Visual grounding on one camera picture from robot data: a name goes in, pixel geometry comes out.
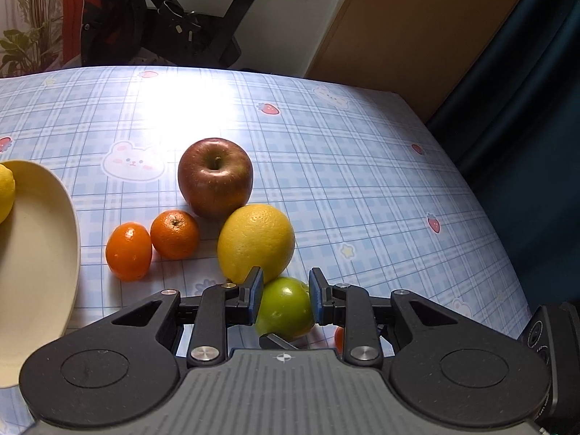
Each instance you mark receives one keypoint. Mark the green apple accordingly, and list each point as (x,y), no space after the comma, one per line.
(285,310)

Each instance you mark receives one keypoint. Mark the black exercise bike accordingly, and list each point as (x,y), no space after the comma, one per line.
(136,13)

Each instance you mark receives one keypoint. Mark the printed wall backdrop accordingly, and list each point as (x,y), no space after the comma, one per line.
(31,18)

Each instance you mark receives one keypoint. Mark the blue plaid tablecloth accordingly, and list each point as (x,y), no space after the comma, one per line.
(362,190)

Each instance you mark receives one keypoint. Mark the yellow lemon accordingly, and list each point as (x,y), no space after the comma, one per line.
(5,192)
(256,242)

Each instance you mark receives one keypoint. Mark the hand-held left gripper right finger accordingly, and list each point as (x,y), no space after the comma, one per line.
(317,297)

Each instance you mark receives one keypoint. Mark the dark blue curtain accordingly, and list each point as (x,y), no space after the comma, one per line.
(534,122)

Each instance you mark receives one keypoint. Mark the brown wooden panel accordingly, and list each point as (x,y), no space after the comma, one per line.
(417,31)

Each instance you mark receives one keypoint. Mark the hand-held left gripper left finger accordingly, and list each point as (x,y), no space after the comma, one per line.
(256,297)

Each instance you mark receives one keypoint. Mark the cream oval plate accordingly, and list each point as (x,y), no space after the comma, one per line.
(36,272)

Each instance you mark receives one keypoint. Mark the red apple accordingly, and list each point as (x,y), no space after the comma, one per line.
(215,176)

